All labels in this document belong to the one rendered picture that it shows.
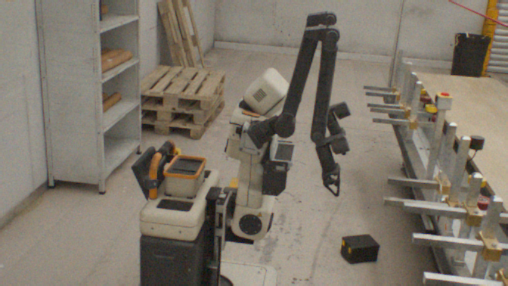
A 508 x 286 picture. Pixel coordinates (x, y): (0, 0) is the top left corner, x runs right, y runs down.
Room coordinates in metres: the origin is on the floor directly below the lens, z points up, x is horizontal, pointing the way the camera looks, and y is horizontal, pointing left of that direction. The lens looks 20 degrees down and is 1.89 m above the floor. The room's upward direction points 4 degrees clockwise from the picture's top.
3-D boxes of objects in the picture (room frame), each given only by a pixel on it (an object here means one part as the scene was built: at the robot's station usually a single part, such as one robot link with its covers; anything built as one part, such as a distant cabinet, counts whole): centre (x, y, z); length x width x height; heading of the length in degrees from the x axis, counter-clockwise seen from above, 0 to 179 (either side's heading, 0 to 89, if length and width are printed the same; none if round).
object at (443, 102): (2.71, -0.95, 1.18); 0.07 x 0.07 x 0.08; 84
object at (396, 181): (2.41, -0.88, 0.84); 0.43 x 0.03 x 0.04; 84
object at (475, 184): (1.95, -0.87, 0.87); 0.04 x 0.04 x 0.48; 84
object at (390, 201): (2.17, -0.81, 0.84); 0.43 x 0.03 x 0.04; 84
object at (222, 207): (2.29, 0.02, 0.68); 0.28 x 0.27 x 0.25; 173
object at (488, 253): (1.68, -0.84, 0.95); 0.14 x 0.06 x 0.05; 174
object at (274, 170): (2.21, -0.10, 0.99); 0.28 x 0.16 x 0.22; 173
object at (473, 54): (8.89, -3.40, 0.36); 0.59 x 0.58 x 0.73; 174
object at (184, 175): (2.26, 0.30, 0.87); 0.23 x 0.15 x 0.11; 173
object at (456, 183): (2.20, -0.90, 0.93); 0.04 x 0.04 x 0.48; 84
